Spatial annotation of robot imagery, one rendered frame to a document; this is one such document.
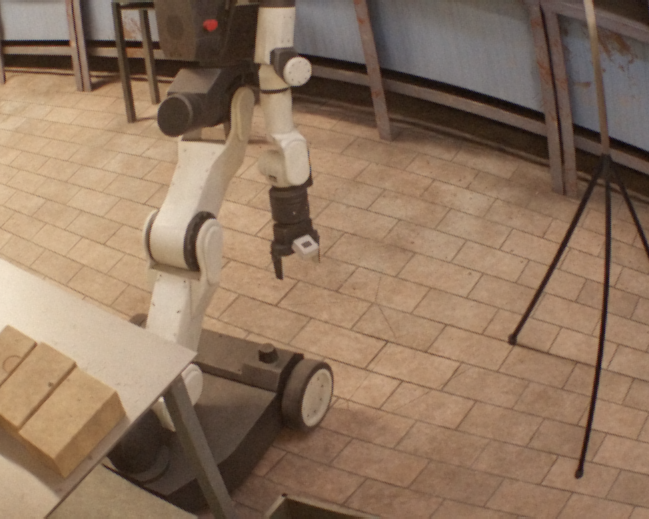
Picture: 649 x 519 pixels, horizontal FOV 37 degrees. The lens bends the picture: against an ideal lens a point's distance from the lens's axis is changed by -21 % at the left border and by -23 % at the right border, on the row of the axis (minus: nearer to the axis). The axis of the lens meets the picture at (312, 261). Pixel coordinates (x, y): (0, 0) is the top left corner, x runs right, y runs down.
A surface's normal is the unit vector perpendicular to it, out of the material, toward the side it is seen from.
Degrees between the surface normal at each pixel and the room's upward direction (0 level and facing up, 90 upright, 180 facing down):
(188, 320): 90
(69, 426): 0
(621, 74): 90
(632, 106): 90
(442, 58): 90
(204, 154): 35
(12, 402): 0
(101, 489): 0
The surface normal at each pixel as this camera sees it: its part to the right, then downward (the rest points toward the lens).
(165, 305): -0.39, -0.21
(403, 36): -0.54, 0.57
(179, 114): -0.47, 0.26
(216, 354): -0.14, -0.78
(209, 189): 0.89, 0.18
